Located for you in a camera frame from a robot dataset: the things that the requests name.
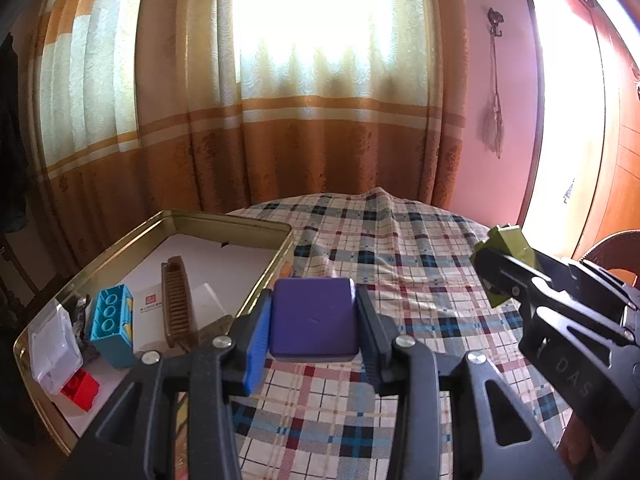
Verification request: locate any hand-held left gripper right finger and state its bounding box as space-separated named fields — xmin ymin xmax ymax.
xmin=355 ymin=285 xmax=573 ymax=480

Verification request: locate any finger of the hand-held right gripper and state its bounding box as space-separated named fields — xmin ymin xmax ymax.
xmin=472 ymin=245 xmax=540 ymax=312
xmin=530 ymin=247 xmax=640 ymax=311

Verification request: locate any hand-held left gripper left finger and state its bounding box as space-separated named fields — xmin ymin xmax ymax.
xmin=57 ymin=289 xmax=275 ymax=480

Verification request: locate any green cube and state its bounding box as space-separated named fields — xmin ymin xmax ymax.
xmin=469 ymin=225 xmax=540 ymax=309

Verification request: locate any purple block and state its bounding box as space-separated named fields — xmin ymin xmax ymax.
xmin=269 ymin=277 xmax=362 ymax=363

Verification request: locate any brown comb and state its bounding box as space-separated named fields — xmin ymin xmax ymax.
xmin=161 ymin=256 xmax=198 ymax=350

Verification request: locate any white small carton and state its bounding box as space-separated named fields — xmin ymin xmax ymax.
xmin=131 ymin=284 xmax=171 ymax=352

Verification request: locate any gold metal tin box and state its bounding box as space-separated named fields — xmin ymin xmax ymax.
xmin=12 ymin=210 xmax=296 ymax=456

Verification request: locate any teal toy block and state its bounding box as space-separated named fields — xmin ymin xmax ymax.
xmin=84 ymin=284 xmax=136 ymax=370

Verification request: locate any red building block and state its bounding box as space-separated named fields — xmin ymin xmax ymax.
xmin=60 ymin=367 xmax=101 ymax=413

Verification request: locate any clear plastic box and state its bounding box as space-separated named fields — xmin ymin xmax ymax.
xmin=27 ymin=305 xmax=85 ymax=395

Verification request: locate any person's right hand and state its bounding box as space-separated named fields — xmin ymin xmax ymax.
xmin=556 ymin=407 xmax=601 ymax=467

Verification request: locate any plaid tablecloth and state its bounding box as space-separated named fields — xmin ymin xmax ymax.
xmin=225 ymin=187 xmax=576 ymax=480

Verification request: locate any wooden wardrobe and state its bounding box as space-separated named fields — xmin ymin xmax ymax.
xmin=570 ymin=0 xmax=640 ymax=261

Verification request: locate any orange cream curtain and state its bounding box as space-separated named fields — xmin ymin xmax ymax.
xmin=30 ymin=0 xmax=468 ymax=271

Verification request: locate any hanging tassel cord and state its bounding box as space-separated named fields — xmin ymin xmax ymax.
xmin=481 ymin=36 xmax=505 ymax=159

